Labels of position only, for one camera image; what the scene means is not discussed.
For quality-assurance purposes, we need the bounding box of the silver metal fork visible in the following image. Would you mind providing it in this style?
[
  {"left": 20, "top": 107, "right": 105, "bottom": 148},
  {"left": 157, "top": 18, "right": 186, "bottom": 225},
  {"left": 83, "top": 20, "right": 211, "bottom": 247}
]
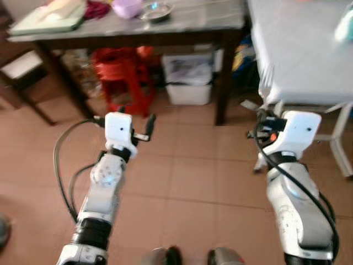
[{"left": 258, "top": 65, "right": 275, "bottom": 109}]

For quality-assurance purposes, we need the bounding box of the white plastic bin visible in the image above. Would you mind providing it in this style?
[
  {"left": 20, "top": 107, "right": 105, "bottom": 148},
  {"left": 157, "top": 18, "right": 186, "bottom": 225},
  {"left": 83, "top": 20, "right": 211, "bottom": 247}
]
[{"left": 162, "top": 52, "right": 215, "bottom": 105}]

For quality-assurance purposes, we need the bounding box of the red plastic stool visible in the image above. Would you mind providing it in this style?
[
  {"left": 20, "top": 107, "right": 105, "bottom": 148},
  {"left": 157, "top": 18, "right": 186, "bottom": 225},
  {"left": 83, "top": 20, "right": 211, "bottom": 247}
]
[{"left": 91, "top": 47, "right": 157, "bottom": 117}]

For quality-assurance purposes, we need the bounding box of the blue and yellow bag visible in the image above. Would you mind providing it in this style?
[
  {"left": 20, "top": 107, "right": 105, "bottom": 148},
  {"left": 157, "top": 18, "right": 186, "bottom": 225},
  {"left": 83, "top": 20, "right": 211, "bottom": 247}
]
[{"left": 232, "top": 36, "right": 258, "bottom": 92}]

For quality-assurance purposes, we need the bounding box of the white folding table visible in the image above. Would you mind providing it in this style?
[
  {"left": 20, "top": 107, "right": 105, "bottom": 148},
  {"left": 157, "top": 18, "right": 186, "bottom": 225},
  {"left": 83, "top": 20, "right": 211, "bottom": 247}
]
[{"left": 247, "top": 0, "right": 353, "bottom": 178}]

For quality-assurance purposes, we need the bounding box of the dark wooden table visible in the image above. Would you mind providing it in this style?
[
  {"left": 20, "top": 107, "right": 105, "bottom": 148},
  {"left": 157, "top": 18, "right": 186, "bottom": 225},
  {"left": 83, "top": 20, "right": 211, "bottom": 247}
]
[{"left": 7, "top": 0, "right": 250, "bottom": 126}]

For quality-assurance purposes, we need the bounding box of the round steel plate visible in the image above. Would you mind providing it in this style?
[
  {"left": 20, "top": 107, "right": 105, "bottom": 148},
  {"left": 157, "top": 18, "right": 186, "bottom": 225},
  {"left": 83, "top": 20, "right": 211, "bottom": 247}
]
[{"left": 138, "top": 3, "right": 175, "bottom": 23}]

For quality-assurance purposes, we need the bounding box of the purple plastic bowl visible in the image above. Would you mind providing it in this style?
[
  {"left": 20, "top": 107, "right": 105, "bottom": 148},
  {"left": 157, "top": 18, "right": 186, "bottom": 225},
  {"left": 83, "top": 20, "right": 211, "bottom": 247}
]
[{"left": 112, "top": 0, "right": 145, "bottom": 19}]

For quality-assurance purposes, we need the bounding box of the teal object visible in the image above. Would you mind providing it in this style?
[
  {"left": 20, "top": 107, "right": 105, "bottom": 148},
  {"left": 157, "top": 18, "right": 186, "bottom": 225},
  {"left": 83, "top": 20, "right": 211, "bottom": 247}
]
[{"left": 335, "top": 6, "right": 353, "bottom": 44}]

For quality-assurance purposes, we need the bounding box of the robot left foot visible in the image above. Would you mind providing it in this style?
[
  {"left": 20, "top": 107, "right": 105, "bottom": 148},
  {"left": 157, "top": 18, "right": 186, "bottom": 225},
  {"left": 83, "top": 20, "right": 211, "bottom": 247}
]
[{"left": 141, "top": 247, "right": 183, "bottom": 265}]

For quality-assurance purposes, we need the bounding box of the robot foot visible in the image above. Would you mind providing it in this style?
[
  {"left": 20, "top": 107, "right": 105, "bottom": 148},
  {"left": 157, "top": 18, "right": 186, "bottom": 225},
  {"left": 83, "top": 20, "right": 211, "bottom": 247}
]
[
  {"left": 208, "top": 247, "right": 247, "bottom": 265},
  {"left": 141, "top": 247, "right": 183, "bottom": 265}
]

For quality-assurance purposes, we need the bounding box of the maroon cloth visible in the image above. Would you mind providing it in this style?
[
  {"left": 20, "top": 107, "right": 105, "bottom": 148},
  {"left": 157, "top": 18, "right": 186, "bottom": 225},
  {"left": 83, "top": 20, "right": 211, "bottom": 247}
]
[{"left": 84, "top": 0, "right": 114, "bottom": 20}]

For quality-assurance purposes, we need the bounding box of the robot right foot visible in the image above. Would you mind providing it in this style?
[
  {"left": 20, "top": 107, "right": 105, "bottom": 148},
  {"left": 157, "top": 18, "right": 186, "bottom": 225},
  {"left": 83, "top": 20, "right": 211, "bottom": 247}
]
[{"left": 208, "top": 247, "right": 247, "bottom": 265}]

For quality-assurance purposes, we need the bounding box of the dark wooden chair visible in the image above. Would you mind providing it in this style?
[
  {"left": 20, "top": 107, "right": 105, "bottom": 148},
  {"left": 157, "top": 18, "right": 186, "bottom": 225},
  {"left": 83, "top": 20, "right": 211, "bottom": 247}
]
[{"left": 0, "top": 49, "right": 57, "bottom": 125}]

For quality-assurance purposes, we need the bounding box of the pale green tray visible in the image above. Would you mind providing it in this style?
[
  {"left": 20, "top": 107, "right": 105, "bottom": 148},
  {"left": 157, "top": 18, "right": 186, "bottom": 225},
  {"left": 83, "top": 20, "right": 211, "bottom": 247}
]
[{"left": 8, "top": 3, "right": 87, "bottom": 35}]

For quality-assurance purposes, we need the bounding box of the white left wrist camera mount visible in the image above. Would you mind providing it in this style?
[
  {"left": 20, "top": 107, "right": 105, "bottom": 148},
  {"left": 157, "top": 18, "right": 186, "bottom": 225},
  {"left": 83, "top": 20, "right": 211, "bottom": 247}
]
[{"left": 105, "top": 112, "right": 138, "bottom": 158}]

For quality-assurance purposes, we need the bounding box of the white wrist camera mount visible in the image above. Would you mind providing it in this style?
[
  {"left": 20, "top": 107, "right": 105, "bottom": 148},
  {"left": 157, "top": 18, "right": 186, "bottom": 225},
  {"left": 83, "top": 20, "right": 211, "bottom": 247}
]
[
  {"left": 269, "top": 111, "right": 322, "bottom": 161},
  {"left": 105, "top": 112, "right": 138, "bottom": 158}
]

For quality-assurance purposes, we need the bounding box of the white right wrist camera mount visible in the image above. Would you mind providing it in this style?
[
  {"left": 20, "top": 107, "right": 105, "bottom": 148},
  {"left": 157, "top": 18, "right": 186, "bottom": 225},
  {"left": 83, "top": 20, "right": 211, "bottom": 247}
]
[{"left": 269, "top": 111, "right": 322, "bottom": 161}]

